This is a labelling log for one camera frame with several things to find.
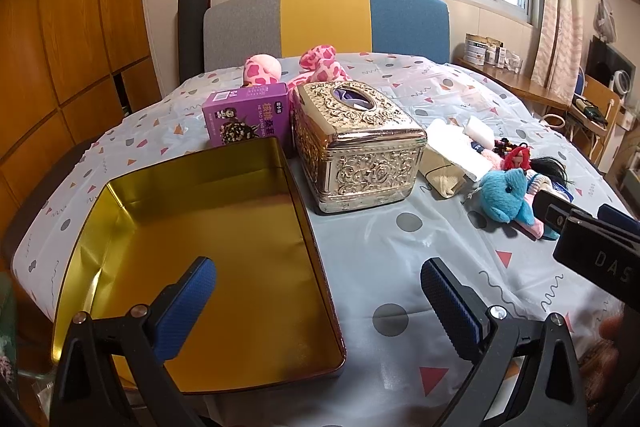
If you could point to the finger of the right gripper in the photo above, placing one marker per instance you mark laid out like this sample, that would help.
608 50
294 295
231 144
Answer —
555 211
613 216

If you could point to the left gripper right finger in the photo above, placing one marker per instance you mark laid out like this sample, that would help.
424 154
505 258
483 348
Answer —
524 372

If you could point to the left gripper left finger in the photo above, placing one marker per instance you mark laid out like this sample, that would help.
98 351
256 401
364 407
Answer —
87 389

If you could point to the blue plush bear toy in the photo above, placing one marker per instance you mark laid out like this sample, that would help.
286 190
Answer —
502 196

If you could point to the beige mesh cloth roll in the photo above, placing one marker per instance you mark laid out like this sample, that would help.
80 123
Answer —
443 170

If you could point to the white towel with blue band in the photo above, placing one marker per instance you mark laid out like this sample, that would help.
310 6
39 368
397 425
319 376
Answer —
455 146

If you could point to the pink dishcloth roll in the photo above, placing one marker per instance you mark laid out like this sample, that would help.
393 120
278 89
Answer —
532 225

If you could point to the black hair extension with beads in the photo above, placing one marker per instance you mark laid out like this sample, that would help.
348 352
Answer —
545 173

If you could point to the person's right hand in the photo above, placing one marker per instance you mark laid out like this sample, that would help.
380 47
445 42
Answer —
611 329

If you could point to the patterned white tablecloth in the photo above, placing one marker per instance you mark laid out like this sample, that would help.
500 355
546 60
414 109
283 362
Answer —
401 369

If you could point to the wooden chair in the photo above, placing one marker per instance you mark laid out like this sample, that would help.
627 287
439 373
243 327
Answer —
592 120

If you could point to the wooden side table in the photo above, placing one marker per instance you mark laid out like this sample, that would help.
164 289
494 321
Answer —
519 85

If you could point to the milk powder tin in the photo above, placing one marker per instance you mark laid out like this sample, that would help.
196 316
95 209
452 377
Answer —
475 49

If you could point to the gold metal tin tray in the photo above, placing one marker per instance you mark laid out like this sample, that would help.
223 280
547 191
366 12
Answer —
229 227

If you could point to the ornate silver tissue box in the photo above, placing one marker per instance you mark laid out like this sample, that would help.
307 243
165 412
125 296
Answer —
358 148

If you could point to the pink spotted plush toy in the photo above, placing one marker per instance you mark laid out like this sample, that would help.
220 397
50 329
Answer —
318 64

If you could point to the purple snack box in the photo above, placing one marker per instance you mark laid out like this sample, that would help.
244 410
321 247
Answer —
247 113

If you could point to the grey yellow blue sofa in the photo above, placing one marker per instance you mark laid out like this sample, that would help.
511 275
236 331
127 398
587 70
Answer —
234 30

